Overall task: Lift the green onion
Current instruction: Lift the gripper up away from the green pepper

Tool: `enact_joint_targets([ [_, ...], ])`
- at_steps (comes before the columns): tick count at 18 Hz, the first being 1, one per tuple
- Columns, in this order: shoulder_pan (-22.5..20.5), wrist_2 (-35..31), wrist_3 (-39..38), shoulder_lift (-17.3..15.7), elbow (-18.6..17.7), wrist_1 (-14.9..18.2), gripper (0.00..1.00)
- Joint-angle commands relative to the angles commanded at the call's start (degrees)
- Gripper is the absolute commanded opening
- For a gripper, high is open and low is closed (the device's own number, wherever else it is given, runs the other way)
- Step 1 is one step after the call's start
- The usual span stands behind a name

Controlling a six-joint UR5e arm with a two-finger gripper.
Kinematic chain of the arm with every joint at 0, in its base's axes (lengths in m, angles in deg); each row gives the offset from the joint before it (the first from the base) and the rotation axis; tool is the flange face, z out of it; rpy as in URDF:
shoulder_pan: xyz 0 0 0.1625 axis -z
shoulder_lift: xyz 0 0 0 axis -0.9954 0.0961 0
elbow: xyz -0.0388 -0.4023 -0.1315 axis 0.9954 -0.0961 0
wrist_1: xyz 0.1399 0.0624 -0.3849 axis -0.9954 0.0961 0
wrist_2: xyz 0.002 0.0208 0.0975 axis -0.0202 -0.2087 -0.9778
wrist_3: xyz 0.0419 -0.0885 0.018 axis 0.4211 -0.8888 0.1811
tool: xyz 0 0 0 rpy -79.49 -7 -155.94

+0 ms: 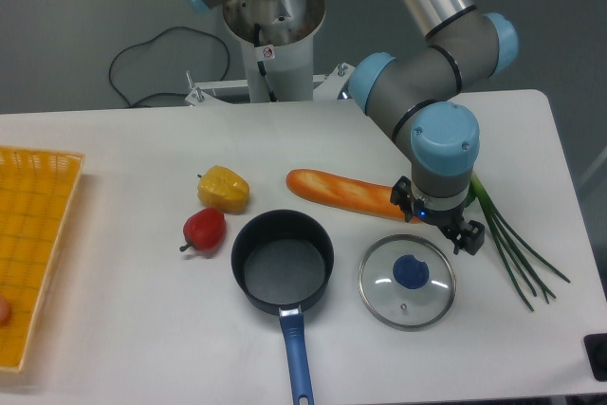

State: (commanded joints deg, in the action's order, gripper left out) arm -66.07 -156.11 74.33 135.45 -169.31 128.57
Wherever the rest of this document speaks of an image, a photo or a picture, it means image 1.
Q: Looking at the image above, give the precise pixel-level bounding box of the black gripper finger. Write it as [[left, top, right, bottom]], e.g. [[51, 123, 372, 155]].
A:
[[390, 176, 412, 223], [439, 218, 485, 255]]

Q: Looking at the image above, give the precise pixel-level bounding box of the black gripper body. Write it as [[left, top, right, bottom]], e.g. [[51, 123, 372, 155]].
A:
[[410, 181, 469, 228]]

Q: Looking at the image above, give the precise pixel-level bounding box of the green onion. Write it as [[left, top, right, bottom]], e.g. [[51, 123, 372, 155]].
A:
[[470, 173, 571, 312]]

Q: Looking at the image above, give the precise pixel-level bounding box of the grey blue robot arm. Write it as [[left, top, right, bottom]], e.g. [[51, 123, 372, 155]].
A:
[[188, 0, 519, 253]]

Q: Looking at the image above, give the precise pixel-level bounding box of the green bell pepper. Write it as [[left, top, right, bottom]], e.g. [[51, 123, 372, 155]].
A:
[[465, 185, 476, 208]]

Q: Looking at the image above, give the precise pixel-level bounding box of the glass lid blue knob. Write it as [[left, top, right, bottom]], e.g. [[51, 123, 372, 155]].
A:
[[358, 234, 456, 331]]

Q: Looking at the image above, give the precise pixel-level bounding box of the baguette bread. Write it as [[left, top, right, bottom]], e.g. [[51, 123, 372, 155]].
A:
[[285, 169, 405, 222]]

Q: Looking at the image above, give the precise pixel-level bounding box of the black device table corner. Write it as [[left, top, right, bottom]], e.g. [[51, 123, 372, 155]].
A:
[[583, 333, 607, 382]]

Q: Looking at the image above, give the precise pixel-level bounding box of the yellow bell pepper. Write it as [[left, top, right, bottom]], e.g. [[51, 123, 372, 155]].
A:
[[197, 165, 250, 213]]

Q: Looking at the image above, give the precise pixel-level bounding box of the red bell pepper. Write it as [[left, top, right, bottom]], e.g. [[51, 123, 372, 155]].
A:
[[179, 208, 227, 252]]

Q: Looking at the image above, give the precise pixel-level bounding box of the yellow woven basket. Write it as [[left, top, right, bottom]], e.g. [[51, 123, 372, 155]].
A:
[[1, 146, 84, 373]]

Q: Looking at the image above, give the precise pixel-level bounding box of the peach object in basket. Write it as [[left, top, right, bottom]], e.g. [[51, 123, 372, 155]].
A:
[[0, 295, 11, 325]]

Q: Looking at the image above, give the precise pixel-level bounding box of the white metal base frame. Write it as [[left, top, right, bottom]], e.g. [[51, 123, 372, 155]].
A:
[[185, 63, 356, 106]]

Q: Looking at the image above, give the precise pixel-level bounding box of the dark saucepan blue handle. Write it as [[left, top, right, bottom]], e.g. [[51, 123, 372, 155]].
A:
[[231, 210, 334, 404]]

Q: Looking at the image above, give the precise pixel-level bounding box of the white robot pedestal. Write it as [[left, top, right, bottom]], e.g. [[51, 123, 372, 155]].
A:
[[223, 0, 325, 103]]

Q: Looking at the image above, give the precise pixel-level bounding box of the black cable on floor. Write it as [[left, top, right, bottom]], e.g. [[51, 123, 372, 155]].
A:
[[108, 27, 231, 109]]

